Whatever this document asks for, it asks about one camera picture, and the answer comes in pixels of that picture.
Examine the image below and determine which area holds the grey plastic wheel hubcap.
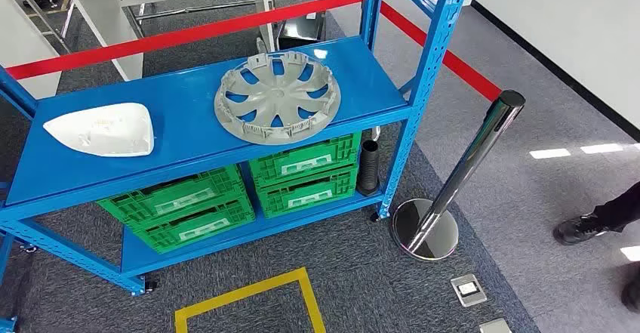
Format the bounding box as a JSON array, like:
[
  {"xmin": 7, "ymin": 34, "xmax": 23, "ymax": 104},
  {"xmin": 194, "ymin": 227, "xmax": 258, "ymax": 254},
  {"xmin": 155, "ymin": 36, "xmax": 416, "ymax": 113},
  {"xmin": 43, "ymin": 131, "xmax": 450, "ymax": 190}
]
[{"xmin": 214, "ymin": 50, "xmax": 343, "ymax": 146}]

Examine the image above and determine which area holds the blue metal shelf rack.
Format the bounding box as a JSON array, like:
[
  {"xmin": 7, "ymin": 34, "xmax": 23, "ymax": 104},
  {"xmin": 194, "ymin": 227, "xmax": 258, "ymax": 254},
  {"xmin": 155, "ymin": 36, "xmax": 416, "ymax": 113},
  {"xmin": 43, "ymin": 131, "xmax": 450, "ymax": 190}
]
[{"xmin": 0, "ymin": 0, "xmax": 476, "ymax": 297}]

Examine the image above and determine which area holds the white mirror cover part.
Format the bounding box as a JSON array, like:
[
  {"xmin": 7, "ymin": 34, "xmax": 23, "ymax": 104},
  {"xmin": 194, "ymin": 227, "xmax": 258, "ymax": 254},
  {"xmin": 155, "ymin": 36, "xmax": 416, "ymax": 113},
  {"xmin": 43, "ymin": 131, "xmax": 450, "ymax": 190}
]
[{"xmin": 42, "ymin": 102, "xmax": 155, "ymax": 158}]

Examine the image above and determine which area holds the green plastic crate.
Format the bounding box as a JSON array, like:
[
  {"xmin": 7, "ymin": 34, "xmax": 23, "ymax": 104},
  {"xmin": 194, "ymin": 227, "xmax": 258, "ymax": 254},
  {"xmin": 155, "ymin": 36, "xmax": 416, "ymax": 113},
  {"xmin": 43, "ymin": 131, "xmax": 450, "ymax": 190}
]
[
  {"xmin": 254, "ymin": 162, "xmax": 359, "ymax": 220},
  {"xmin": 248, "ymin": 131, "xmax": 362, "ymax": 189},
  {"xmin": 96, "ymin": 164, "xmax": 248, "ymax": 229},
  {"xmin": 131, "ymin": 196, "xmax": 256, "ymax": 255}
]

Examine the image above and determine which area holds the glossy black box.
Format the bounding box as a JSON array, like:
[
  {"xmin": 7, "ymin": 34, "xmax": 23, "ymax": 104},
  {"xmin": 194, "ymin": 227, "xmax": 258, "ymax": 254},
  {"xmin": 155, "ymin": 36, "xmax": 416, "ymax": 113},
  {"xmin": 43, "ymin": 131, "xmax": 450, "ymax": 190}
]
[{"xmin": 276, "ymin": 11, "xmax": 327, "ymax": 51}]

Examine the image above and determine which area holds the red barrier belt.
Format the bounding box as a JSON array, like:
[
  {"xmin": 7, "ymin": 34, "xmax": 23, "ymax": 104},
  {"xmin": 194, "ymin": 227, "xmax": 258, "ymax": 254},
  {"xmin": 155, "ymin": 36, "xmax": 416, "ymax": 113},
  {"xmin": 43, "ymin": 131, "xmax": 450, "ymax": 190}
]
[
  {"xmin": 380, "ymin": 1, "xmax": 503, "ymax": 103},
  {"xmin": 5, "ymin": 0, "xmax": 365, "ymax": 81}
]

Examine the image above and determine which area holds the floor socket plate with outlet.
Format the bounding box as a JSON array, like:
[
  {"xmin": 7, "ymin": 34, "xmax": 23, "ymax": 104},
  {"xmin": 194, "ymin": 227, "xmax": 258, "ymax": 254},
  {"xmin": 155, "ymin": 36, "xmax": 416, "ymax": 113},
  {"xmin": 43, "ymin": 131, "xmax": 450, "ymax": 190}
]
[{"xmin": 450, "ymin": 273, "xmax": 488, "ymax": 307}]

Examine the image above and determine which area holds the plain metal floor plate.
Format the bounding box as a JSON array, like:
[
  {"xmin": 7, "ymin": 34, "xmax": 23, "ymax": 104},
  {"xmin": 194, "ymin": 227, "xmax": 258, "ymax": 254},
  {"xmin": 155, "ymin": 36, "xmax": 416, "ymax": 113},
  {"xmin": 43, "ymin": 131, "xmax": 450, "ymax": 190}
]
[{"xmin": 478, "ymin": 318, "xmax": 513, "ymax": 333}]

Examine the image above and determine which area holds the white table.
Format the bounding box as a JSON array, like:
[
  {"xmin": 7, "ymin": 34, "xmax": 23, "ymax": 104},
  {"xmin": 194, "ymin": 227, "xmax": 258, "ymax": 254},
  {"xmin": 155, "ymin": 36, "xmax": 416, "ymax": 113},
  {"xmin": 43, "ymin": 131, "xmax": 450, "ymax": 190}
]
[{"xmin": 66, "ymin": 0, "xmax": 277, "ymax": 82}]

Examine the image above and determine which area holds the person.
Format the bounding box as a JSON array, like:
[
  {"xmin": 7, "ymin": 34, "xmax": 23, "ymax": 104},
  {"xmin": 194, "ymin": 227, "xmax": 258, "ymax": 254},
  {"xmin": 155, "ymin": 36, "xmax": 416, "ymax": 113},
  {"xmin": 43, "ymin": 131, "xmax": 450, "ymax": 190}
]
[{"xmin": 552, "ymin": 180, "xmax": 640, "ymax": 314}]

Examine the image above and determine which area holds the white cabinet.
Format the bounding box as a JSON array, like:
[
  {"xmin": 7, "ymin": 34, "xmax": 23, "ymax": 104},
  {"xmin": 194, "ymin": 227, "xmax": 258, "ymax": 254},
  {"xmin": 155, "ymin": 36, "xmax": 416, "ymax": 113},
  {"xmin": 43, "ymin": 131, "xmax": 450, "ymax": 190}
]
[{"xmin": 0, "ymin": 0, "xmax": 63, "ymax": 100}]

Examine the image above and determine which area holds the black ribbed hose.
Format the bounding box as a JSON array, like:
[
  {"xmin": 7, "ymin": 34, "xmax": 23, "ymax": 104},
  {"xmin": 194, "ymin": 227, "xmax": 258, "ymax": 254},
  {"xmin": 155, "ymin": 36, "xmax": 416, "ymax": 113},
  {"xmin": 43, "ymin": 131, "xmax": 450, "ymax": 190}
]
[{"xmin": 355, "ymin": 139, "xmax": 381, "ymax": 196}]

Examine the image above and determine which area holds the chrome tube frame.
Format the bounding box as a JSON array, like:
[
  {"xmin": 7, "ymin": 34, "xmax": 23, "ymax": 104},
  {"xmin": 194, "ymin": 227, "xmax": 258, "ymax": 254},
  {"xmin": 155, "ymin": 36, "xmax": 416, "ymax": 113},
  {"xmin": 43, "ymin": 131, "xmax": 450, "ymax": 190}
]
[{"xmin": 122, "ymin": 0, "xmax": 258, "ymax": 36}]

